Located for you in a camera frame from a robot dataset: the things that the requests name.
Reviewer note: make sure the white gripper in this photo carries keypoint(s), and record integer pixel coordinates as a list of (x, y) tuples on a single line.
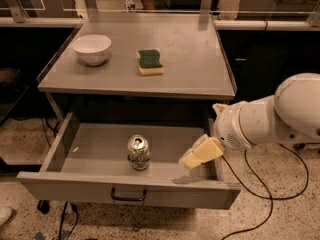
[(229, 125)]

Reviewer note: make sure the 7up soda can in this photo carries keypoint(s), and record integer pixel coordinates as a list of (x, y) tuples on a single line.
[(138, 152)]

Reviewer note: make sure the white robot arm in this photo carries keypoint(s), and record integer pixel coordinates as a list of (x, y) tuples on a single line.
[(290, 115)]

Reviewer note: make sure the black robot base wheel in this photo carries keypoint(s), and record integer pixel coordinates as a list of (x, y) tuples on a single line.
[(300, 146)]

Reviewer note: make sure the grey metal counter cabinet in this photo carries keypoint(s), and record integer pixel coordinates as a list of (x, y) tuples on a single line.
[(195, 71)]

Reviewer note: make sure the open grey metal drawer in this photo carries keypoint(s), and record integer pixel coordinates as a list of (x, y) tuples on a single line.
[(87, 160)]

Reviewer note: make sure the green and yellow sponge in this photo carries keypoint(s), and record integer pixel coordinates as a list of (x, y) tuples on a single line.
[(149, 62)]

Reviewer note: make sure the white ceramic bowl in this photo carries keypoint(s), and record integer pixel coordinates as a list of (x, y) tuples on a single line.
[(93, 50)]

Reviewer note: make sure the clear plastic water bottle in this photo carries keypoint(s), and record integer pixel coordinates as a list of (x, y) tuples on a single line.
[(129, 5)]

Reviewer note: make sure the black cabinet caster wheel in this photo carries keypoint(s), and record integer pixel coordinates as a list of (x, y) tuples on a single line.
[(43, 206)]

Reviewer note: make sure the white shoe tip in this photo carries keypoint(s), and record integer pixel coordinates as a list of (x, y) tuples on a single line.
[(5, 214)]

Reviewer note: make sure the black drawer handle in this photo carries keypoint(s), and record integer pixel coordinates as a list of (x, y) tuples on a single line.
[(128, 196)]

